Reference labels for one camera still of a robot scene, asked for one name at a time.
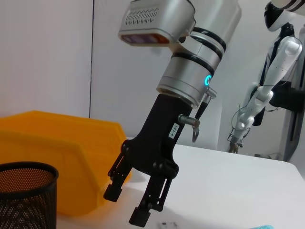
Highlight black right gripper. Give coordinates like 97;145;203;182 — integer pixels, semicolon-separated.
103;94;193;228

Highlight clear plastic ruler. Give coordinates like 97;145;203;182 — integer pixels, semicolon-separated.
153;220;182;229

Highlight black mesh pen holder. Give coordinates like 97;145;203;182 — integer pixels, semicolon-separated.
0;161;60;229

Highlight yellow plastic bin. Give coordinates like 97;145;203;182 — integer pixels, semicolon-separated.
0;110;133;217

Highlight white humanoid robot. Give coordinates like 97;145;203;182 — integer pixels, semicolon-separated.
227;0;305;155

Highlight right gripper cable with plugs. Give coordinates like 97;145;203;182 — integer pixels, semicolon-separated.
178;87;218;144

